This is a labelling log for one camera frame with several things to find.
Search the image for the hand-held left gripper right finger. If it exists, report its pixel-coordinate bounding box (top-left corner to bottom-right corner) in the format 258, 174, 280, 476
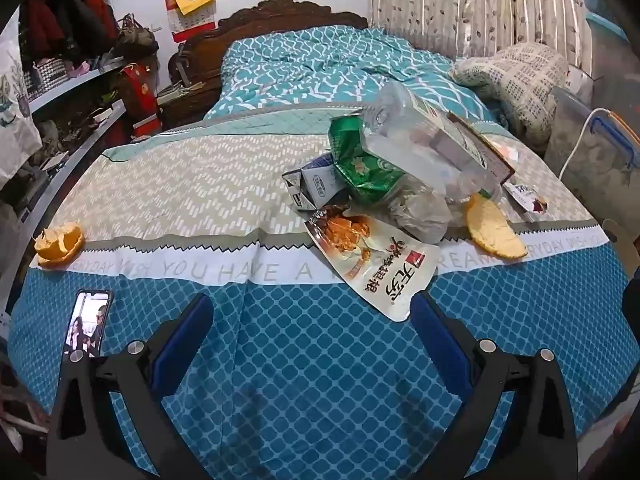
410, 291, 588, 480

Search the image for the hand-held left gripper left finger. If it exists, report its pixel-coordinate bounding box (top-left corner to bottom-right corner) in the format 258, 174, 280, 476
46, 292, 216, 480

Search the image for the black smartphone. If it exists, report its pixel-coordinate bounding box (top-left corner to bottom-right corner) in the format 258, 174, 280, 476
62, 288, 114, 361

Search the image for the white snack packet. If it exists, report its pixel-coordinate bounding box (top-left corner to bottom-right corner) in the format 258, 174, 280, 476
303, 205, 442, 323

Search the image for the flat orange peel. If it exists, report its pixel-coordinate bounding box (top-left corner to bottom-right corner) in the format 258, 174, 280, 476
465, 192, 528, 261

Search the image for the printed blue beige bed sheet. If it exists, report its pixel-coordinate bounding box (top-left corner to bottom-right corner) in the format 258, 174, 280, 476
7, 102, 631, 480

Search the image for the curled orange peel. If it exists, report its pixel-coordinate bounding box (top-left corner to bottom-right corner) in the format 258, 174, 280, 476
34, 221, 84, 267

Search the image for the small white dark packet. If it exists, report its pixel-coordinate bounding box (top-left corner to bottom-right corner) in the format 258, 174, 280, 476
502, 182, 550, 223

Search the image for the green snack bag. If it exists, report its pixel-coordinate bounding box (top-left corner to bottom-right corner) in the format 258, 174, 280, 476
327, 115, 406, 206

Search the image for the brown flat box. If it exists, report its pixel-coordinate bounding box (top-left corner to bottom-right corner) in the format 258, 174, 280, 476
447, 110, 518, 186

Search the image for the small white milk carton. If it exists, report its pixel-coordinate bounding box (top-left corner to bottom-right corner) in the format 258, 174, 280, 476
281, 152, 346, 211

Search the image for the clear plastic storage bin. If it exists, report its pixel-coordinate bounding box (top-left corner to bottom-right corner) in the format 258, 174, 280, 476
542, 85, 640, 221

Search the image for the wooden nightstand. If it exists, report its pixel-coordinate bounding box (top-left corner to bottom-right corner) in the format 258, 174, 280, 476
157, 82, 223, 128

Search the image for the red gift bag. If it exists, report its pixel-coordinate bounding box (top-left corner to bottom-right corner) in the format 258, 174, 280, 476
120, 63, 163, 138

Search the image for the grey metal shelf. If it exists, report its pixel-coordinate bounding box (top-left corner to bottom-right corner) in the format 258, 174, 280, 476
0, 0, 131, 311

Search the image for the white plant print cloth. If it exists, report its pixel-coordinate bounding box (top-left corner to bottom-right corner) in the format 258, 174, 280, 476
0, 35, 43, 191

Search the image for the carved wooden headboard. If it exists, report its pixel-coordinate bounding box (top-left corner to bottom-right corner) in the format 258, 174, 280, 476
167, 0, 369, 111

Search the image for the teal white patterned quilt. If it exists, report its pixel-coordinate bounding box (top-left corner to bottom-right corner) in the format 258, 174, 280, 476
202, 27, 501, 123

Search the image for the brown handbag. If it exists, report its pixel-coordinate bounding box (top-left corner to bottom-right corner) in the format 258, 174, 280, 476
116, 14, 160, 58

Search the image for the leaf print curtain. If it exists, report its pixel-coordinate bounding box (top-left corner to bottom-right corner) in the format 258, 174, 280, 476
367, 0, 601, 68

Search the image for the dark clothes pile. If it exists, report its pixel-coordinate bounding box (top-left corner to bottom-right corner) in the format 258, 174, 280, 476
20, 0, 118, 66

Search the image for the white cable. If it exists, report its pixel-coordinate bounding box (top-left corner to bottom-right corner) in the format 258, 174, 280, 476
557, 107, 616, 181

